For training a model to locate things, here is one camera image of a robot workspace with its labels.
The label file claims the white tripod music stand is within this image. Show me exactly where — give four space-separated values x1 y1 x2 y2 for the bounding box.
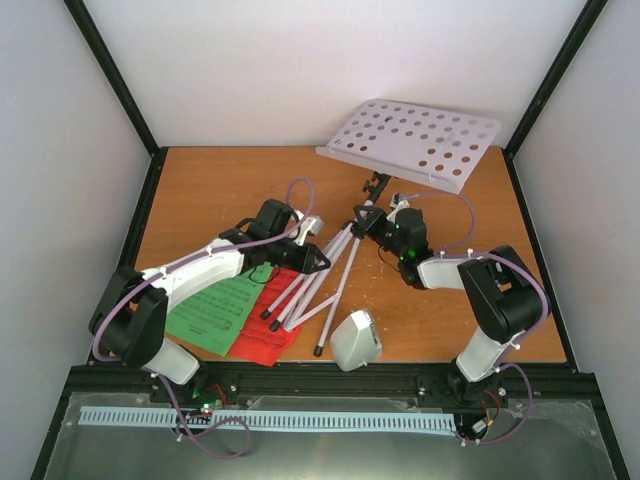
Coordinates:
258 171 392 357

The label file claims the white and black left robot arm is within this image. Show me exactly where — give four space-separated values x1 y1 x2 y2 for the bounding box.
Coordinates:
89 199 331 403

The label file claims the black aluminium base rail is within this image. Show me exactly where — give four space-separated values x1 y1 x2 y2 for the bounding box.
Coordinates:
63 362 604 411

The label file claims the red sheet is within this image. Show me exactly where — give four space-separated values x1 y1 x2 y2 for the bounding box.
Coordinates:
227 270 301 367

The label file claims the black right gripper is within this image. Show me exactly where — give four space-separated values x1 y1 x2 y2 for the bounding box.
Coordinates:
352 207 405 261

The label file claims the white perforated stand desk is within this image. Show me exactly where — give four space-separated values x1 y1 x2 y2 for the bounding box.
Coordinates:
316 98 502 194

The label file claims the white metronome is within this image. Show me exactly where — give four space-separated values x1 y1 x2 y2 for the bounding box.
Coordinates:
330 309 382 372

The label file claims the green sheet music page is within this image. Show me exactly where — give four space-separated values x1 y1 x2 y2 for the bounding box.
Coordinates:
165 264 273 355

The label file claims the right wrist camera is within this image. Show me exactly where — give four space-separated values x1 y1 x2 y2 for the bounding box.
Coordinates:
390 193 410 210

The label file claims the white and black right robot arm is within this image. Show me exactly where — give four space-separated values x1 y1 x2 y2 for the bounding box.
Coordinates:
352 205 551 383

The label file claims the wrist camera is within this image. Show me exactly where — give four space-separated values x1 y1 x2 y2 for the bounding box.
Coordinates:
390 193 410 210
290 215 324 245

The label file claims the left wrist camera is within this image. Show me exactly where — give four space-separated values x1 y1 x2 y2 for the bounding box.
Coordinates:
290 215 324 245

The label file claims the light blue slotted cable duct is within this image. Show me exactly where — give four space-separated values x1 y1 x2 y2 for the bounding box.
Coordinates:
77 406 456 436

